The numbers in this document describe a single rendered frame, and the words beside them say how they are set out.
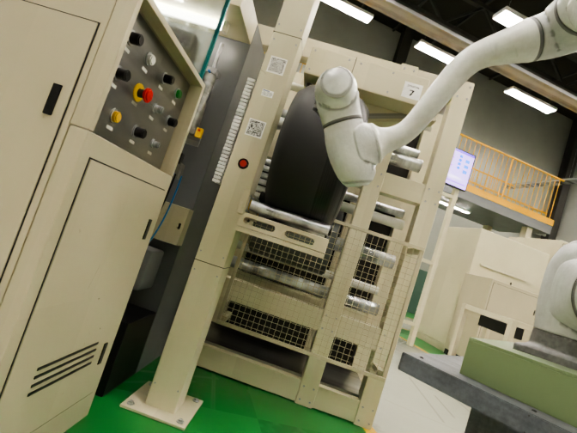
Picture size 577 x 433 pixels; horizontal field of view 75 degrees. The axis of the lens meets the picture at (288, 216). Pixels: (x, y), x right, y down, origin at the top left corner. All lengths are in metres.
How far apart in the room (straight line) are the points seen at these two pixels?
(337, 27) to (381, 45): 1.48
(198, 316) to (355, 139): 1.02
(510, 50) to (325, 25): 11.69
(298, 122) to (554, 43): 0.78
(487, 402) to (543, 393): 0.10
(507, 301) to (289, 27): 5.18
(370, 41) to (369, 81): 11.03
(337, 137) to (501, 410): 0.64
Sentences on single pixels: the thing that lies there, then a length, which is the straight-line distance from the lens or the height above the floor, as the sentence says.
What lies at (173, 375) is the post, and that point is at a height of 0.15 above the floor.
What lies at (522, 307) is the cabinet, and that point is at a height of 1.00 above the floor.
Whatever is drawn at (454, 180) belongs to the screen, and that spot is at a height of 2.41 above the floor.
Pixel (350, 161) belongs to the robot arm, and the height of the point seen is 1.03.
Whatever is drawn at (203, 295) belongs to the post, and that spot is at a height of 0.49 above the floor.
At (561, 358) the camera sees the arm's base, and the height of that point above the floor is 0.75.
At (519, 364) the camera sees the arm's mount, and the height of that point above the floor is 0.71.
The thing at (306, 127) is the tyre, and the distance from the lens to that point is 1.42.
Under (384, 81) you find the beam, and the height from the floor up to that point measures 1.71.
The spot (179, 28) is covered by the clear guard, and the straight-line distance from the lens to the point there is 1.35.
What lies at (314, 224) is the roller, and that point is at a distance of 1.49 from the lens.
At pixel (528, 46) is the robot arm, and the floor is 1.40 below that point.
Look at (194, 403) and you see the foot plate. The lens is 1.89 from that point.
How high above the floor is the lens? 0.79
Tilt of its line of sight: 4 degrees up
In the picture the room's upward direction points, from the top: 18 degrees clockwise
